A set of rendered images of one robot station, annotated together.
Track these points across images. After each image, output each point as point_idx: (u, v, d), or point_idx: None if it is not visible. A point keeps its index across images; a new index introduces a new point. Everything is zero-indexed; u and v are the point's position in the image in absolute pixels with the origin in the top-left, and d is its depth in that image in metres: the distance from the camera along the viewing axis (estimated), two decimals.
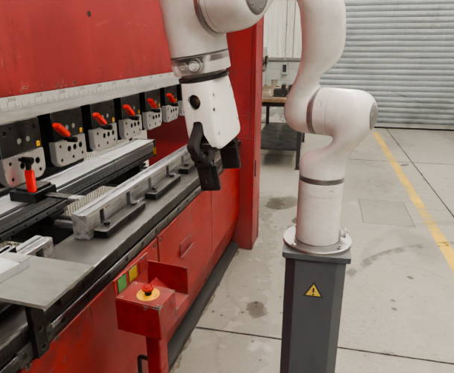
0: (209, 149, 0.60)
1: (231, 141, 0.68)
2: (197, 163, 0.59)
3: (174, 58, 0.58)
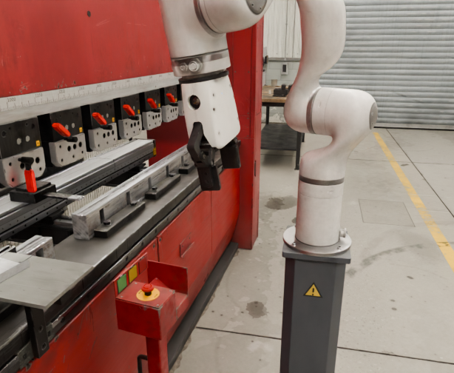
0: (209, 149, 0.60)
1: (231, 141, 0.68)
2: (197, 163, 0.59)
3: (174, 58, 0.58)
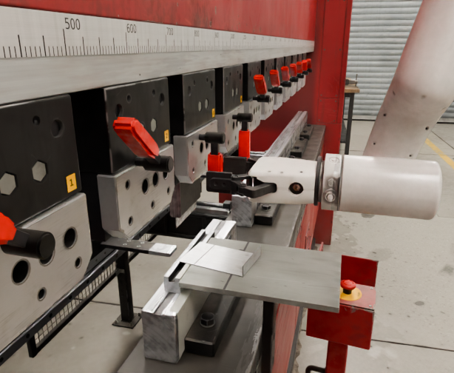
0: None
1: None
2: (234, 183, 0.59)
3: (341, 169, 0.58)
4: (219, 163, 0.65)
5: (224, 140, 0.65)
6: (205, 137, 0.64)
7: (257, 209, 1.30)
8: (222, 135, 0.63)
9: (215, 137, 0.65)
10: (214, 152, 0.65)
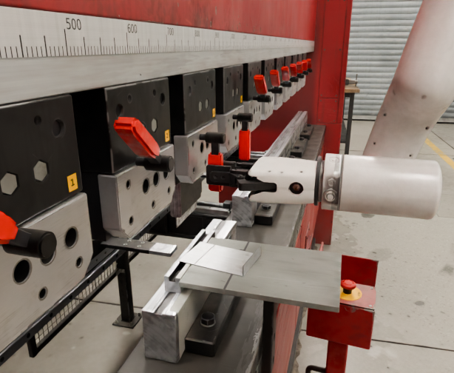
0: None
1: None
2: (234, 176, 0.62)
3: (341, 169, 0.58)
4: (219, 163, 0.65)
5: (224, 140, 0.65)
6: (205, 137, 0.64)
7: (257, 209, 1.30)
8: (222, 135, 0.64)
9: (216, 137, 0.65)
10: (214, 152, 0.65)
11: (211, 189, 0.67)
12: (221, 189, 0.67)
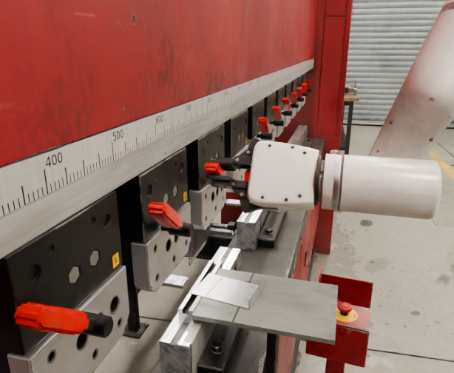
0: (249, 157, 0.65)
1: (234, 180, 0.64)
2: (242, 156, 0.67)
3: None
4: (223, 172, 0.68)
5: None
6: None
7: (260, 232, 1.39)
8: None
9: None
10: None
11: (208, 163, 0.64)
12: (218, 164, 0.64)
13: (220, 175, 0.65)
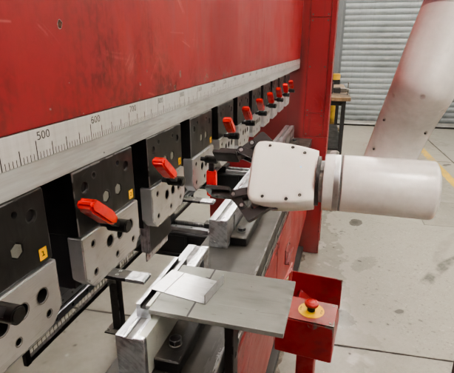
0: (253, 151, 0.65)
1: (234, 190, 0.64)
2: (245, 147, 0.67)
3: None
4: (173, 169, 0.70)
5: (180, 183, 0.73)
6: None
7: (234, 229, 1.41)
8: (184, 180, 0.74)
9: (174, 185, 0.73)
10: None
11: (155, 158, 0.66)
12: (165, 159, 0.66)
13: (168, 170, 0.68)
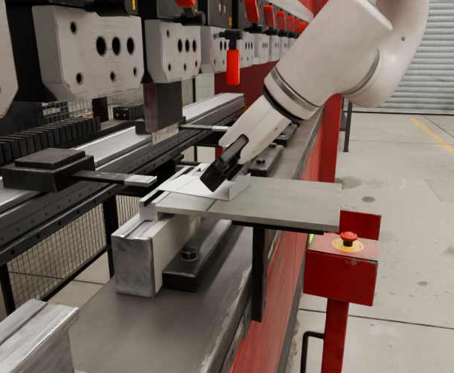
0: None
1: None
2: None
3: None
4: None
5: (200, 20, 0.53)
6: (185, 15, 0.55)
7: None
8: (204, 19, 0.55)
9: (190, 24, 0.54)
10: (188, 3, 0.52)
11: None
12: None
13: None
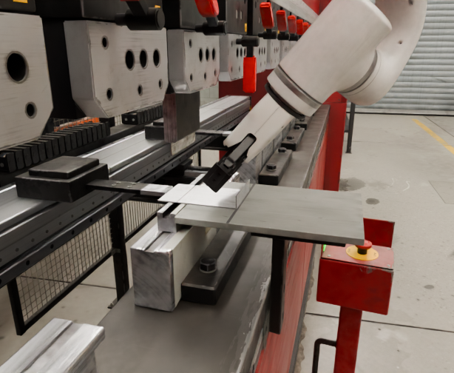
0: None
1: None
2: (243, 153, 0.69)
3: None
4: (214, 1, 0.50)
5: (222, 29, 0.52)
6: (207, 24, 0.54)
7: (262, 170, 1.20)
8: (226, 28, 0.54)
9: (212, 33, 0.53)
10: (211, 12, 0.51)
11: None
12: None
13: None
